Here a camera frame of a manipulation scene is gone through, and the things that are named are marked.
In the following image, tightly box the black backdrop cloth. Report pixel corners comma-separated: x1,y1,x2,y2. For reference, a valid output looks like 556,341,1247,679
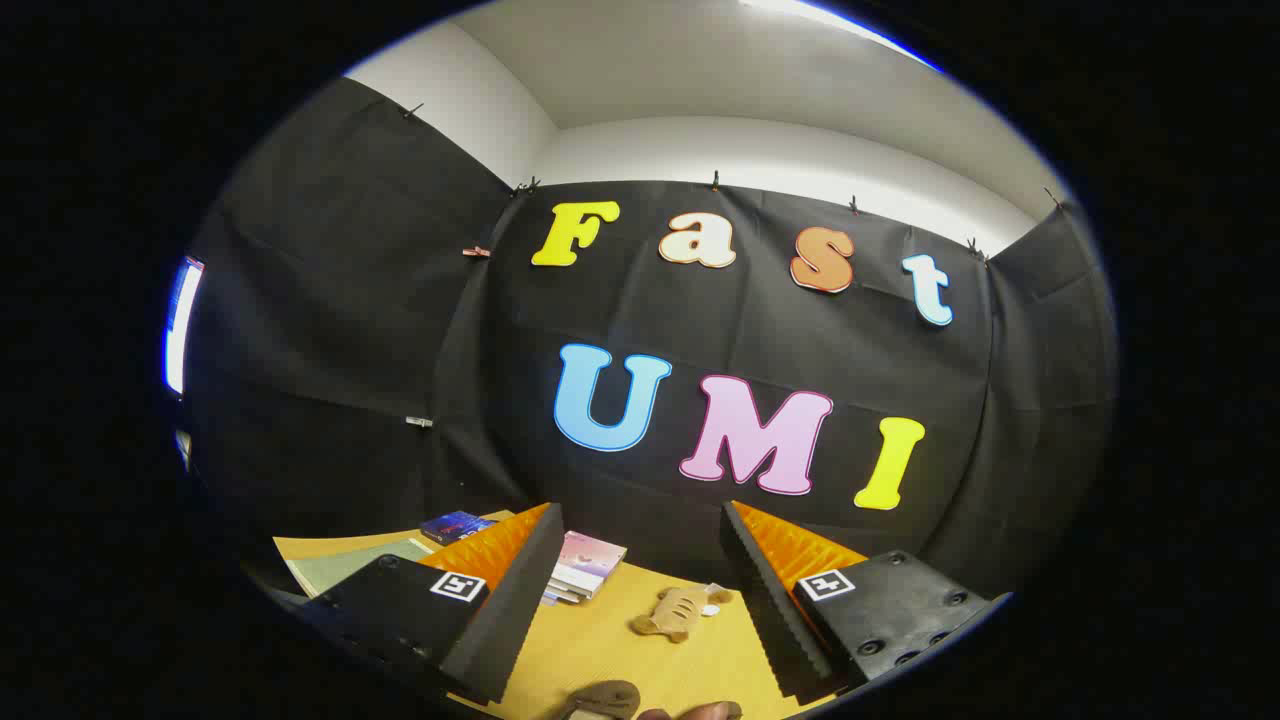
180,75,1119,601

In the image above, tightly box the pink cover book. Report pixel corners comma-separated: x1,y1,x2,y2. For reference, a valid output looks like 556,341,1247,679
552,530,629,599

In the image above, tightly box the green fabric storage box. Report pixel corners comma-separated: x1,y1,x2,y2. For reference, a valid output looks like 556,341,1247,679
285,537,436,599

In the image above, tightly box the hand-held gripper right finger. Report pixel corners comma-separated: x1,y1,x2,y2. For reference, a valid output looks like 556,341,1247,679
720,500,1013,703

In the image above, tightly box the dark blue book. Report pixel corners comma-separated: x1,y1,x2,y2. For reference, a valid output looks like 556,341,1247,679
420,510,497,545

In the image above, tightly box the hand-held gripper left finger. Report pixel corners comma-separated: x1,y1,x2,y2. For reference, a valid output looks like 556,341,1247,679
298,502,567,706

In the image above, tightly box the brown plush toy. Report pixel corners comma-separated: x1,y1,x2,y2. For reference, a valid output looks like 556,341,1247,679
630,584,734,644

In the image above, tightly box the computer monitor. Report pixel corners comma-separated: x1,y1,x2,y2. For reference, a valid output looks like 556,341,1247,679
163,255,206,396

